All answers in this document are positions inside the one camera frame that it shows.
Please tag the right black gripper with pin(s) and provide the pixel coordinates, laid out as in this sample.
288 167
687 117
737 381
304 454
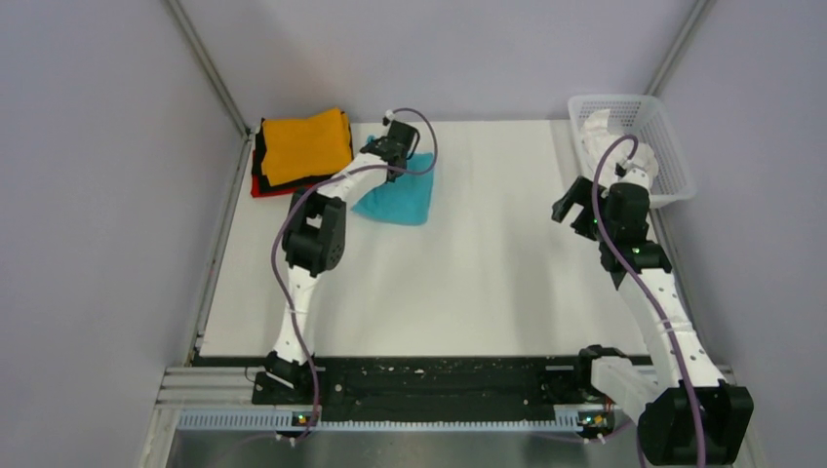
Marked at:
580 193

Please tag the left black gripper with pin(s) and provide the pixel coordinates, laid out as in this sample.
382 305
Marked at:
376 141

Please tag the teal polo shirt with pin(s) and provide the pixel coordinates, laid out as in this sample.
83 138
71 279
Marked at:
406 201

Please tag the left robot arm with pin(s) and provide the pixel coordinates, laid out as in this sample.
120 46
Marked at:
313 241

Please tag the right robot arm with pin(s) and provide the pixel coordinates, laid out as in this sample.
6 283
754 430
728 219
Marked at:
688 413

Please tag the white crumpled shirt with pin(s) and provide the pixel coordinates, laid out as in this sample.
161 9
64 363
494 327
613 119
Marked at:
596 137

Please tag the orange folded shirt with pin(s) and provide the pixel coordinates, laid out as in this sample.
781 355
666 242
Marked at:
307 147

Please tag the white plastic basket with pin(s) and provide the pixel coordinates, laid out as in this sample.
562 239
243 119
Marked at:
646 118

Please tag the red folded shirt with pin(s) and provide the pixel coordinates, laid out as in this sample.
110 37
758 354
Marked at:
261 188

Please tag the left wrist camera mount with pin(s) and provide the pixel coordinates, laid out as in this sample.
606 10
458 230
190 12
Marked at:
388 117

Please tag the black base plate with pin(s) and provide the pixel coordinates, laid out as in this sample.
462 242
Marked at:
599 411

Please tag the white cable duct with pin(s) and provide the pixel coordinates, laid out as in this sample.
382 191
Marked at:
243 420

